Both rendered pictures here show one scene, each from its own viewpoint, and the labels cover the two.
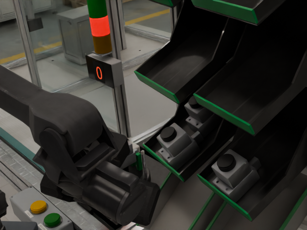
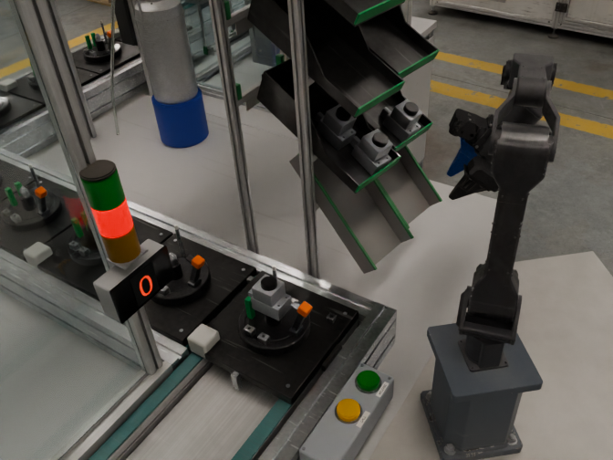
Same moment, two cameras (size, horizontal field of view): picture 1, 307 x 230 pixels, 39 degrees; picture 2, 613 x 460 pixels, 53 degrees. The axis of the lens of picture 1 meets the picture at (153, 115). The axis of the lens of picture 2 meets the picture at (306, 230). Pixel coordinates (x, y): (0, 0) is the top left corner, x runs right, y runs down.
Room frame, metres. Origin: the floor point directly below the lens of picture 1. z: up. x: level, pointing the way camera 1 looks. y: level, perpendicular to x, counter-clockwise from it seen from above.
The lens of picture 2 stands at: (1.08, 0.89, 1.87)
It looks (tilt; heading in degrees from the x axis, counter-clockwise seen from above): 39 degrees down; 255
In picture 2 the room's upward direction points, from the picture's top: 4 degrees counter-clockwise
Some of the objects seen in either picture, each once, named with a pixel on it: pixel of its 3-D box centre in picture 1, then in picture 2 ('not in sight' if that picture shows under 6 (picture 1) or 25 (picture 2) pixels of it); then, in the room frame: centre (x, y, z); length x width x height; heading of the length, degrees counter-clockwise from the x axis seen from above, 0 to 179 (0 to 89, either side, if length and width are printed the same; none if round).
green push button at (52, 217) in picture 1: (52, 221); (368, 381); (0.82, 0.27, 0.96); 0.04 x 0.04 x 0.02
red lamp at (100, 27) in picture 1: (99, 24); (112, 214); (1.17, 0.12, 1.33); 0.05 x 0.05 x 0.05
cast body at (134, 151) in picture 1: (123, 150); (265, 292); (0.95, 0.09, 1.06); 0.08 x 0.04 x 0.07; 129
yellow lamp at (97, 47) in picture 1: (102, 42); (120, 240); (1.17, 0.12, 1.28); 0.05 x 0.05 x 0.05
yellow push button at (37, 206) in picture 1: (39, 207); (348, 411); (0.87, 0.31, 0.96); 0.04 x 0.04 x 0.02
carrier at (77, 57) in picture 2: not in sight; (99, 43); (1.19, -1.43, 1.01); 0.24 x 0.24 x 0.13; 39
